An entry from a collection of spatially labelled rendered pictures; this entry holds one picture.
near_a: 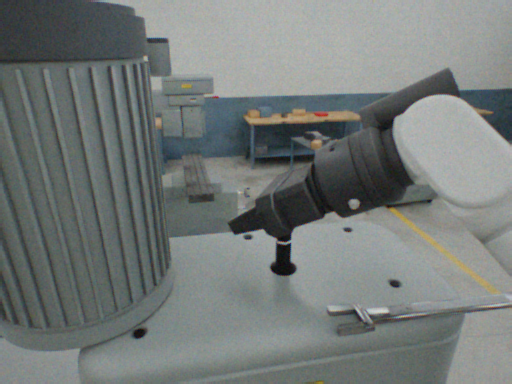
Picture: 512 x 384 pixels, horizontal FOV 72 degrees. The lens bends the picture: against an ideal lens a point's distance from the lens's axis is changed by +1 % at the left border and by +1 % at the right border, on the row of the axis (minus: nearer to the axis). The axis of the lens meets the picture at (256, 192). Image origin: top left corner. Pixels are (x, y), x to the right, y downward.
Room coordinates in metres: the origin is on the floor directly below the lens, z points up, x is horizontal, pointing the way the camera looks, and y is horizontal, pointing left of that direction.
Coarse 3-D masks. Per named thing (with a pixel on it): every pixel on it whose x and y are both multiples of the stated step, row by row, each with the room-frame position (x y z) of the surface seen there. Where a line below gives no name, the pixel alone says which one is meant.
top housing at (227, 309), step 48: (192, 240) 0.48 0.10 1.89; (240, 240) 0.48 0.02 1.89; (336, 240) 0.48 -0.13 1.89; (384, 240) 0.48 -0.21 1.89; (192, 288) 0.36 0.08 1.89; (240, 288) 0.36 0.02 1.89; (288, 288) 0.36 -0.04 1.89; (336, 288) 0.36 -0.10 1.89; (384, 288) 0.36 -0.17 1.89; (432, 288) 0.36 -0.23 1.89; (144, 336) 0.28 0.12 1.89; (192, 336) 0.28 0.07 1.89; (240, 336) 0.28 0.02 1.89; (288, 336) 0.29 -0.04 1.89; (336, 336) 0.29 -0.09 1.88; (384, 336) 0.30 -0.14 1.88; (432, 336) 0.31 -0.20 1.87
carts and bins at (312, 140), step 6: (306, 132) 5.19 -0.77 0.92; (312, 132) 5.01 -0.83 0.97; (294, 138) 5.19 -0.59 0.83; (300, 138) 5.19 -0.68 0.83; (306, 138) 5.16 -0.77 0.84; (312, 138) 4.96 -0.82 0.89; (318, 138) 4.81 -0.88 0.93; (324, 138) 4.94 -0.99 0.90; (330, 138) 4.99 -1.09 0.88; (306, 144) 4.85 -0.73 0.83; (312, 144) 4.65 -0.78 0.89; (318, 144) 4.63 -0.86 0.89; (324, 144) 4.85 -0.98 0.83; (0, 336) 1.68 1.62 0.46
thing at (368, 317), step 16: (352, 304) 0.32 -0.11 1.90; (416, 304) 0.32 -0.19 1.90; (432, 304) 0.32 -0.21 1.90; (448, 304) 0.32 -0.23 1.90; (464, 304) 0.32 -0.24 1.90; (480, 304) 0.33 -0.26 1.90; (496, 304) 0.33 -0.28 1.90; (368, 320) 0.30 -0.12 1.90; (384, 320) 0.30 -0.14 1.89; (400, 320) 0.30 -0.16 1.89
